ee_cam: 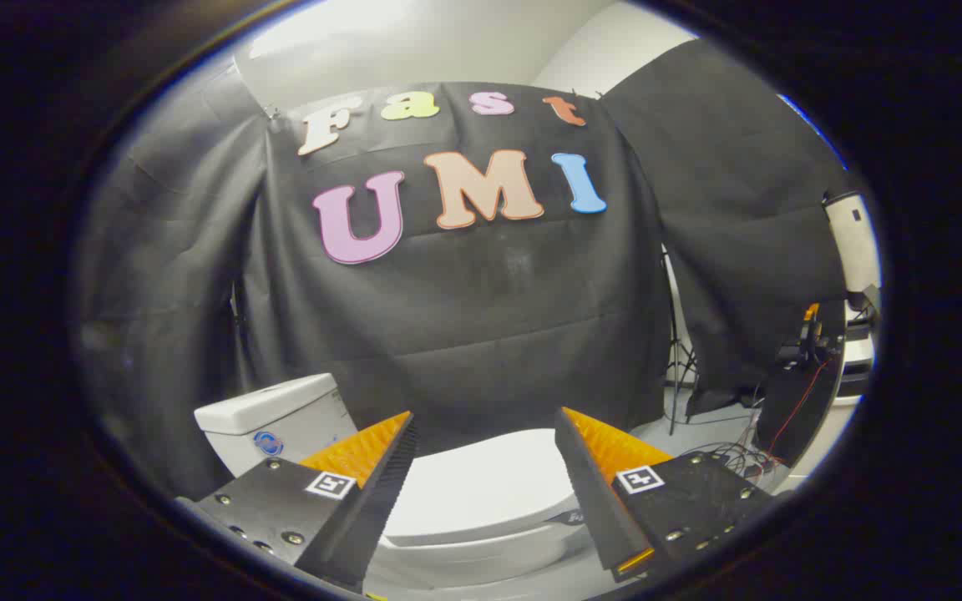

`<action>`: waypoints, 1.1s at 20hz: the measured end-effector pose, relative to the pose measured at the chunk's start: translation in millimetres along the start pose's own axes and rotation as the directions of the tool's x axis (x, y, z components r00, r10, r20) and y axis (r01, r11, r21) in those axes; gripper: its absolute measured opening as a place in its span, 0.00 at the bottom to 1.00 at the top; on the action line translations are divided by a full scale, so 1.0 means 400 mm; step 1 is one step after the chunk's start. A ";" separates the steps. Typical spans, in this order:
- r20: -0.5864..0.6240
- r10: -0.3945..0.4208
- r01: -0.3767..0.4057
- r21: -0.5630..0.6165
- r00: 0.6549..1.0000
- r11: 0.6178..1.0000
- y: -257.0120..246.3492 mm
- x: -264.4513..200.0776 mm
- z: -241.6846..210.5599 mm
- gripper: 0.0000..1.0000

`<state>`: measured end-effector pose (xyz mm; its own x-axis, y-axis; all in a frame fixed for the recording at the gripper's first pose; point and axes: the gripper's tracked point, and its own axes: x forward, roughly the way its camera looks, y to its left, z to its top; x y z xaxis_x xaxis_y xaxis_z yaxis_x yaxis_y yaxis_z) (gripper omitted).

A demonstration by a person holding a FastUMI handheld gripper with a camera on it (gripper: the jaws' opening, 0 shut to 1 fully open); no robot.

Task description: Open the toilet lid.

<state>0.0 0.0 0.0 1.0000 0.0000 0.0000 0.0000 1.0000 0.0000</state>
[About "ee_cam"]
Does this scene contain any orange black tool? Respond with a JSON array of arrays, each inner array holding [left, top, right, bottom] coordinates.
[[797, 302, 824, 356]]

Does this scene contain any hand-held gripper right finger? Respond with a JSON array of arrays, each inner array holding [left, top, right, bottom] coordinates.
[[554, 407, 776, 583]]

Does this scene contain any white toilet bowl with seat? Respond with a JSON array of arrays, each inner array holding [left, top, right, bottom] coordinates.
[[364, 499, 609, 595]]

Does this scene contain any black light stand tripod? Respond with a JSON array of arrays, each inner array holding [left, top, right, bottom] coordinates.
[[659, 245, 701, 437]]

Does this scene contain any white toilet lid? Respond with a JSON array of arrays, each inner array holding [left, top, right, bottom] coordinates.
[[381, 428, 584, 548]]

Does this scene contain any black flat panel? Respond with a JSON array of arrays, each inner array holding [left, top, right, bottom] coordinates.
[[755, 334, 848, 468]]

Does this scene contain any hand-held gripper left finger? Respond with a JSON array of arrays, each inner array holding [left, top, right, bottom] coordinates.
[[189, 411, 419, 589]]

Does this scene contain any black backdrop cloth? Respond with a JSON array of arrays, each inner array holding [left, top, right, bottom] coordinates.
[[235, 81, 676, 458], [598, 38, 856, 418], [76, 57, 275, 502]]

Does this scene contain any tangle of black red cables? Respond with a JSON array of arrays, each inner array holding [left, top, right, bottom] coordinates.
[[696, 355, 834, 483]]

